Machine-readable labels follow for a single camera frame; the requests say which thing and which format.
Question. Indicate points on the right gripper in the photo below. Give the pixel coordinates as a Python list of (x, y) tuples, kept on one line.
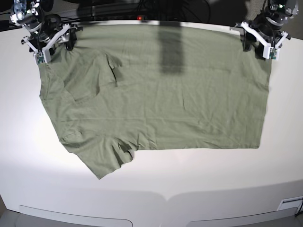
[(43, 42)]

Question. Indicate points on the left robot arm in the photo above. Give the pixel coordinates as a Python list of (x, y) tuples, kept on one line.
[(276, 13)]

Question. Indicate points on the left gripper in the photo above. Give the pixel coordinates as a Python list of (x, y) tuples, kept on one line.
[(266, 40)]

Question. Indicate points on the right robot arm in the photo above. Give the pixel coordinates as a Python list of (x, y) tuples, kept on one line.
[(33, 15)]

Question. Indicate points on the green T-shirt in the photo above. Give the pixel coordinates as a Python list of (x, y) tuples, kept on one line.
[(147, 87)]

